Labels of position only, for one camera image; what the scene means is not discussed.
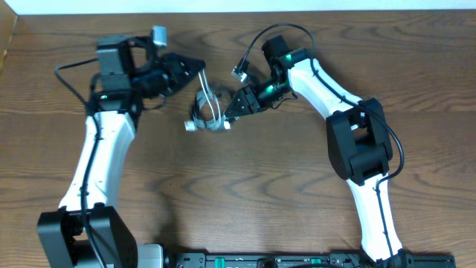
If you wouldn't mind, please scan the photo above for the right camera black cable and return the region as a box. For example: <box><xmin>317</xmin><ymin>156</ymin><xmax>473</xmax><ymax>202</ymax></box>
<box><xmin>239</xmin><ymin>22</ymin><xmax>405</xmax><ymax>268</ymax></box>

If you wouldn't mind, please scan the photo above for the camera black cable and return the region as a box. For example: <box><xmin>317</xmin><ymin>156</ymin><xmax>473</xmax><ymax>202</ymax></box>
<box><xmin>54</xmin><ymin>57</ymin><xmax>109</xmax><ymax>268</ymax></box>
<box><xmin>239</xmin><ymin>22</ymin><xmax>405</xmax><ymax>268</ymax></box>

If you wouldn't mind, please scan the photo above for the white cable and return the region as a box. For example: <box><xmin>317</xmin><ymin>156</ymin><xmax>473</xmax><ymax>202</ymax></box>
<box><xmin>184</xmin><ymin>68</ymin><xmax>231</xmax><ymax>132</ymax></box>

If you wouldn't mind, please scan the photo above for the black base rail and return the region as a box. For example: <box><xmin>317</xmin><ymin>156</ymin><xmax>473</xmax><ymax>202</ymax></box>
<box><xmin>163</xmin><ymin>252</ymin><xmax>457</xmax><ymax>268</ymax></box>

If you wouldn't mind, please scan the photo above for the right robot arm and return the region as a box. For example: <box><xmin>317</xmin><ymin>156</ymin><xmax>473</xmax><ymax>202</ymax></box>
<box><xmin>224</xmin><ymin>36</ymin><xmax>402</xmax><ymax>264</ymax></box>

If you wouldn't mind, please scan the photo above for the left camera black cable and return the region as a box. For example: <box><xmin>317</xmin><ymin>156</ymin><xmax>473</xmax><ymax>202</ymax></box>
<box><xmin>54</xmin><ymin>57</ymin><xmax>109</xmax><ymax>268</ymax></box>

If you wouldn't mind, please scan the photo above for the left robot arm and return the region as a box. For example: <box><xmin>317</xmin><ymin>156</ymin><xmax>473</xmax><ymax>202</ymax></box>
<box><xmin>37</xmin><ymin>30</ymin><xmax>205</xmax><ymax>267</ymax></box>

